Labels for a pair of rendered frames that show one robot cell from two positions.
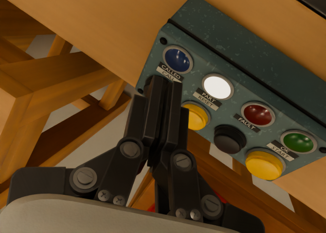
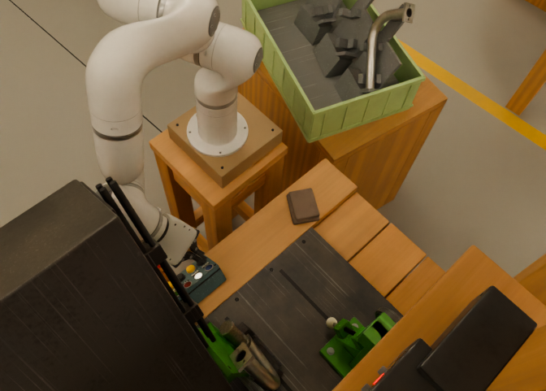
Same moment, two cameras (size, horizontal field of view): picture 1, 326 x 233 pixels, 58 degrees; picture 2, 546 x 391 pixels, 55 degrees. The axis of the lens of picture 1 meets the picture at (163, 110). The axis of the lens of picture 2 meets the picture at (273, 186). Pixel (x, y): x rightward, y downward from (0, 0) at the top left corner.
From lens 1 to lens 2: 1.18 m
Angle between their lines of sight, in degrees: 20
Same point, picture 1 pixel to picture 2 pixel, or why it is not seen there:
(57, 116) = not seen: hidden behind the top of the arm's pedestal
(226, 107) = (191, 277)
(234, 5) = (219, 291)
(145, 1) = (229, 265)
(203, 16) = (218, 279)
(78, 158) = (147, 189)
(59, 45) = (247, 212)
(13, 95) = (214, 205)
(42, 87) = (215, 214)
